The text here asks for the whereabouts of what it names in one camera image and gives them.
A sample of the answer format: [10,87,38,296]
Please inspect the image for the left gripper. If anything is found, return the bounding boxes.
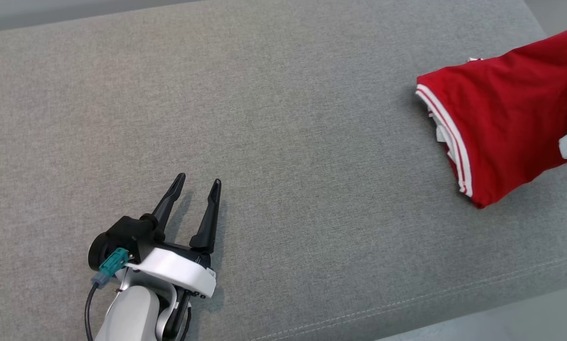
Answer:
[127,173,222,339]

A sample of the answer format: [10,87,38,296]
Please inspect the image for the red basketball jersey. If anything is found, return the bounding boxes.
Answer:
[415,23,567,209]

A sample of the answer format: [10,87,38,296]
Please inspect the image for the white cloth garment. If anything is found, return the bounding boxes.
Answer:
[428,110,456,164]

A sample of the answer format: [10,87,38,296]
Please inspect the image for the grey fabric sofa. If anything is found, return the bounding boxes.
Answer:
[0,0,567,341]

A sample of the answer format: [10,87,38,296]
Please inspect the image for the teal left cable connector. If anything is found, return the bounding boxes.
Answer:
[92,247,130,288]

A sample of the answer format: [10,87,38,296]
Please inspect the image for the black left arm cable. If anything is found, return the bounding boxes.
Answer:
[85,282,99,341]

